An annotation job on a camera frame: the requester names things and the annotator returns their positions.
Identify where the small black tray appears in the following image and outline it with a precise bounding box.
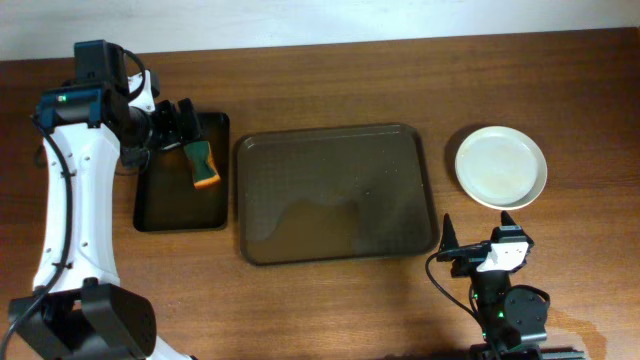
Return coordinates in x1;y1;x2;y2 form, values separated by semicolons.
133;112;230;233

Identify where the pale green plate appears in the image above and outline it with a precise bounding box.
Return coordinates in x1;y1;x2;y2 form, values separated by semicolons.
454;126;548;211

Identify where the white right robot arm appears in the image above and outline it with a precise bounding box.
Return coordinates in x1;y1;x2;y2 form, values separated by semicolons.
425;211;586;360

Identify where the large brown serving tray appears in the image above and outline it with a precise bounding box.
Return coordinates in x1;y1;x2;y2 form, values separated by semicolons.
235;124;439;266

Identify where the orange green sponge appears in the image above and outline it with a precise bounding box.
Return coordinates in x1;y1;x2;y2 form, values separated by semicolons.
183;140;221;190

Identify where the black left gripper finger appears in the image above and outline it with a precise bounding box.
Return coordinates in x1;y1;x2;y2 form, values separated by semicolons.
157;100;182;150
177;98;202;145

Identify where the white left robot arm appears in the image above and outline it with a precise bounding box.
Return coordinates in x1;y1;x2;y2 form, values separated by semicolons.
7;76;185;359

